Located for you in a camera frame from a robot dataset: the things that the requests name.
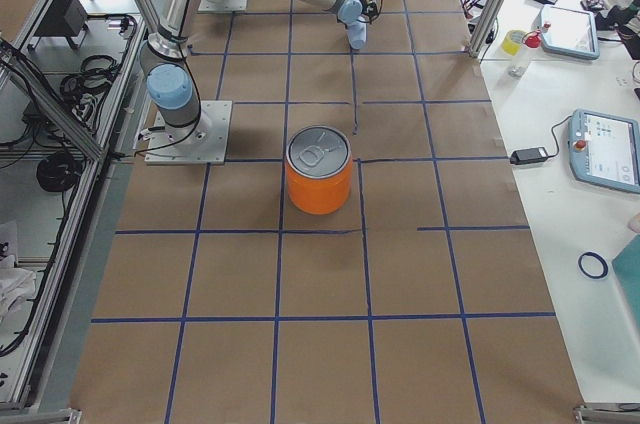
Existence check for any light blue plastic cup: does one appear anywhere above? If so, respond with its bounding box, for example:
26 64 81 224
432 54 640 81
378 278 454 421
346 20 367 50

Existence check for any yellow tape roll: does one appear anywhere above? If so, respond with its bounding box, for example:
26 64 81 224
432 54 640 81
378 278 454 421
501 30 527 56

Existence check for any large orange can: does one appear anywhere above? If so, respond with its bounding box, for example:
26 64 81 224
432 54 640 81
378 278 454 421
285 125 353 215

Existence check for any red round object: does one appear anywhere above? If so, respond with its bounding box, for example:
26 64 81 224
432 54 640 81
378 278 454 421
522 30 542 49

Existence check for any far blue teach pendant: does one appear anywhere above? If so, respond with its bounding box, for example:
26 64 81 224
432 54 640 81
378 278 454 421
537 4 600 60

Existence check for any blue teach pendant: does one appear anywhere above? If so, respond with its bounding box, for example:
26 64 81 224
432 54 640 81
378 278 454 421
568 109 639 194
537 4 600 60

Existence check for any black power adapter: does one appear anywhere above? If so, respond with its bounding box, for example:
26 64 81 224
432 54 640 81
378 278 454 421
509 147 549 166

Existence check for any near blue teach pendant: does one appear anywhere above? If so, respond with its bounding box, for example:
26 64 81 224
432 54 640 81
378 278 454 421
568 109 639 194

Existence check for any teal board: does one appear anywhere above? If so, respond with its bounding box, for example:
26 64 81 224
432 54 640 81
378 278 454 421
613 235 640 323

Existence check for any blue tape ring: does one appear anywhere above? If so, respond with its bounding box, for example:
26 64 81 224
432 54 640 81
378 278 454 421
577 252 611 281

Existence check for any aluminium frame rail left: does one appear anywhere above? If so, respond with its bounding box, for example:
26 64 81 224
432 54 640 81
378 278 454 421
1 39 105 161

